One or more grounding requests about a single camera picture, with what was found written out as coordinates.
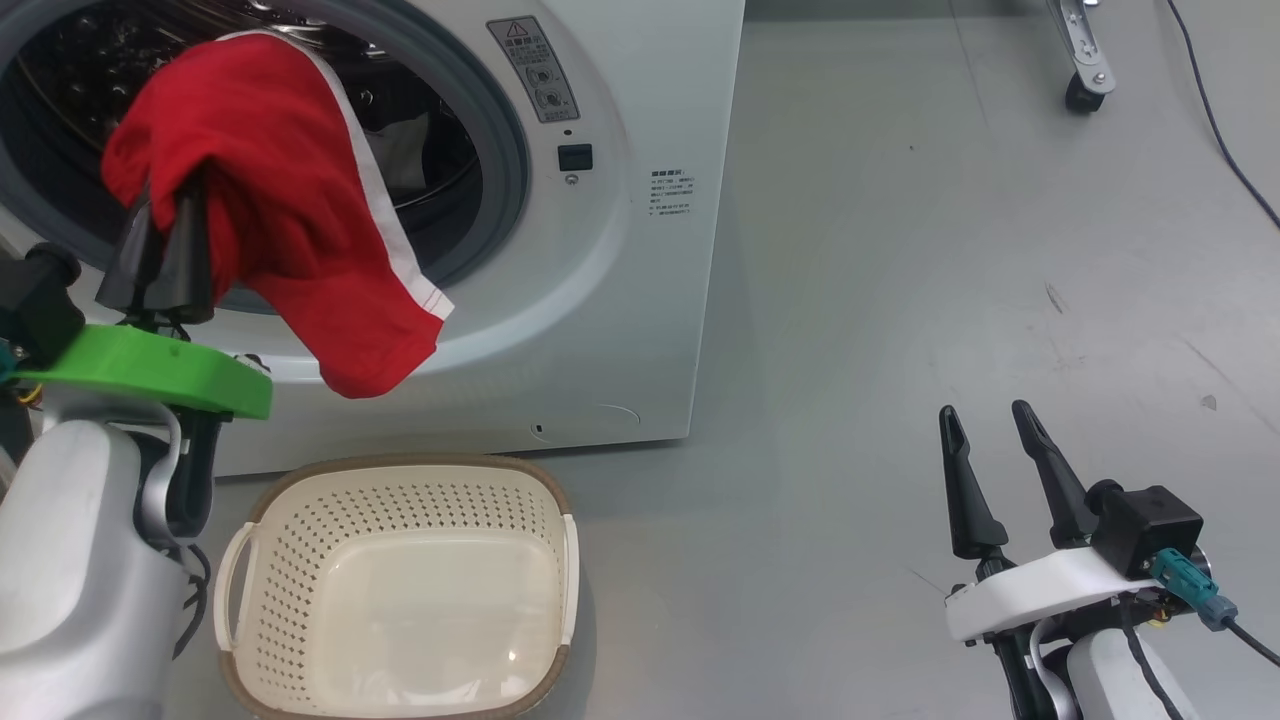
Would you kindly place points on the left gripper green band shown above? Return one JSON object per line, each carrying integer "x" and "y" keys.
{"x": 150, "y": 365}

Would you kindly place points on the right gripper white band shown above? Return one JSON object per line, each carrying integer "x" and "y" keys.
{"x": 1050, "y": 590}

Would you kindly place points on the red garment with white trim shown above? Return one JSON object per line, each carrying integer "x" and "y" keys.
{"x": 270, "y": 180}

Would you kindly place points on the cream perforated laundry basket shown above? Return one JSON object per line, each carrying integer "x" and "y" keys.
{"x": 420, "y": 610}

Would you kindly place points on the white washing machine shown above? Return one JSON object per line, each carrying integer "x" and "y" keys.
{"x": 620, "y": 330}

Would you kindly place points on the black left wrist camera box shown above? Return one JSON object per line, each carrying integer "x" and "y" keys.
{"x": 35, "y": 310}

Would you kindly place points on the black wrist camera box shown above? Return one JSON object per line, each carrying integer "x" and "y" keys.
{"x": 35, "y": 310}
{"x": 1150, "y": 530}

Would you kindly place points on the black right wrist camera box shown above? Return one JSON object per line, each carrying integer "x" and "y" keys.
{"x": 1150, "y": 530}

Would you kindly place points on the metal cart frame with caster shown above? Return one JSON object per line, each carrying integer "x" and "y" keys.
{"x": 1078, "y": 40}

